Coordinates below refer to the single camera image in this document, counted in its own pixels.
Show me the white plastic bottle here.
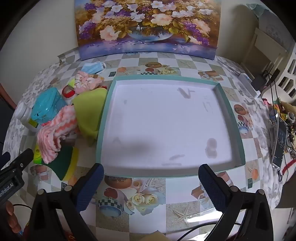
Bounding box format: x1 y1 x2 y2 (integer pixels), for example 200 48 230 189
19 102 42 132

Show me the lime green cloth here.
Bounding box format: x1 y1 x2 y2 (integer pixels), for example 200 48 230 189
73 88 109 146

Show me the flower painting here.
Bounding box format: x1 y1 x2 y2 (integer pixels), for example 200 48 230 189
74 0 222 61

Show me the checkered tablecloth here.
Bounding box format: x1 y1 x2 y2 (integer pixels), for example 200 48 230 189
22 50 281 234

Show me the grey floral cloth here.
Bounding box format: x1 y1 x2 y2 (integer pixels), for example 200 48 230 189
3 62 60 163

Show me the pink white striped cloth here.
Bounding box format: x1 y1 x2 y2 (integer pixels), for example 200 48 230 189
37 105 78 164

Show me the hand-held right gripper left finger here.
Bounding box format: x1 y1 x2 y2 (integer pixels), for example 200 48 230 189
24 163 105 241

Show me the white power strip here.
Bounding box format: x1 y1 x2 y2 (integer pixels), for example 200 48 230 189
238 73 261 98

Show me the teal tray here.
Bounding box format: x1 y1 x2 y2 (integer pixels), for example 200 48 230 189
96 75 246 178

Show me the red tape roll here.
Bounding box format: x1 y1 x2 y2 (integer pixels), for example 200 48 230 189
62 85 76 98

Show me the black power adapter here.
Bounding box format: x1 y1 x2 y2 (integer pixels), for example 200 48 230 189
251 74 266 91

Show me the lime green packet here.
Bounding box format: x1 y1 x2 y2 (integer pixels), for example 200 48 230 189
33 144 44 164

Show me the cream wooden chair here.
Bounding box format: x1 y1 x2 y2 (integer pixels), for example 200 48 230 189
240 27 288 77

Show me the person's left hand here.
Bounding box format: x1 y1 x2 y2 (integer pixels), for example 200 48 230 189
5 200 23 235

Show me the pink floral cloth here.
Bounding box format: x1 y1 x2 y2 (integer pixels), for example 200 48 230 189
73 71 104 94

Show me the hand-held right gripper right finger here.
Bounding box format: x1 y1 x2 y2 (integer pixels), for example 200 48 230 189
199 164 274 241

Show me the teal plastic box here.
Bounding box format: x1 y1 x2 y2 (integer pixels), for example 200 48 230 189
31 87 66 124

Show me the white lattice furniture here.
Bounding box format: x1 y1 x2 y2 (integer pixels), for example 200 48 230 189
276 44 296 105

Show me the green yellow sponge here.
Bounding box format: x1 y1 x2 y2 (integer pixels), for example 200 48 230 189
47 145 79 181

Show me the blue face mask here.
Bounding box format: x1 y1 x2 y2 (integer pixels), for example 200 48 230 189
81 62 107 75

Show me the black cable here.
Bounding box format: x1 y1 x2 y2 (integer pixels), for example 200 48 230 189
148 221 242 235

